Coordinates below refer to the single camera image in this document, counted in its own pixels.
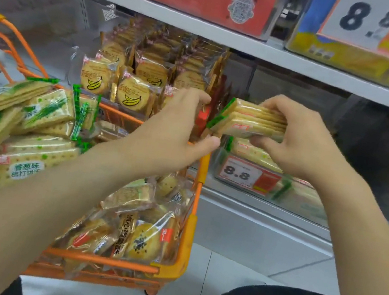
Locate person's left hand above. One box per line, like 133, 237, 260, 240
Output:
107, 76, 229, 190

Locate person's right hand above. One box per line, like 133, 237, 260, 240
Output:
245, 90, 378, 191

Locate green cracker packets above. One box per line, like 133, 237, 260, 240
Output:
0, 69, 173, 228
207, 133, 336, 221

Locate orange shopping cart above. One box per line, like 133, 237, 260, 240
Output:
0, 5, 231, 295

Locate pile of pastry packets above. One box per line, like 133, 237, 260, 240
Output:
49, 153, 197, 293

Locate white metal store shelf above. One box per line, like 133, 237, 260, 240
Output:
0, 0, 389, 295

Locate person's left forearm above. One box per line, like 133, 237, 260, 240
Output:
0, 122, 150, 295

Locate person's left leg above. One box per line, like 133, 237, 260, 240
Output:
0, 274, 28, 295

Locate group of banana biscuit packets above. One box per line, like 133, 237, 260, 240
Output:
74, 9, 234, 129

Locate stack of blue yellow packets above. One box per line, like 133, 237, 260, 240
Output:
282, 0, 389, 96

